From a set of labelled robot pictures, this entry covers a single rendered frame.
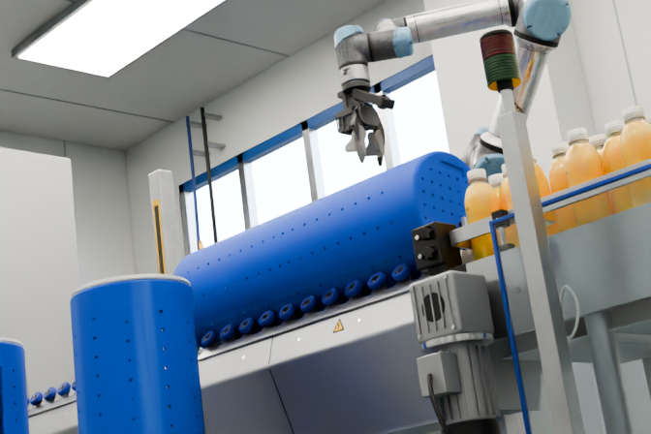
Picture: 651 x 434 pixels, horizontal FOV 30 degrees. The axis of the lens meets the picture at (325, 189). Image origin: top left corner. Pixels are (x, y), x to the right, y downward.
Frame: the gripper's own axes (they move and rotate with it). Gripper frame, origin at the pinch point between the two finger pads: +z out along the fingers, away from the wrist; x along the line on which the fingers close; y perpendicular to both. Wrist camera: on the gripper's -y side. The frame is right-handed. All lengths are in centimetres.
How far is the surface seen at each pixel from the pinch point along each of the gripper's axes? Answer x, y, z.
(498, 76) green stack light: 40, -67, 12
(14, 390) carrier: 46, 92, 40
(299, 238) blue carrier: 15.0, 13.5, 18.0
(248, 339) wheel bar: 13, 38, 37
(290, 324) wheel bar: 12.1, 23.1, 36.4
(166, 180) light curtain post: -32, 119, -36
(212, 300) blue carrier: 14, 48, 25
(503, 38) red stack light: 38, -68, 4
